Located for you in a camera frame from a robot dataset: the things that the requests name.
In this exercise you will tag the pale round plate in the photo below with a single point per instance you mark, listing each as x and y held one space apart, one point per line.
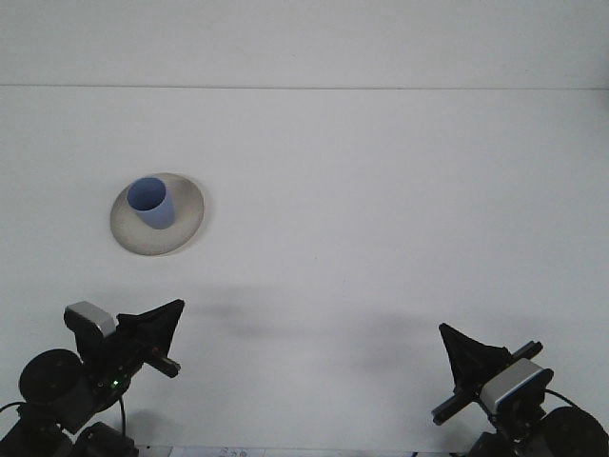
143 243

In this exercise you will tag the pale blue cup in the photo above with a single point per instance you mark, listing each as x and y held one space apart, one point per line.
157 214

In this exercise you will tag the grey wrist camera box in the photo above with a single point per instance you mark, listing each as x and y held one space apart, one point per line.
514 376
90 311

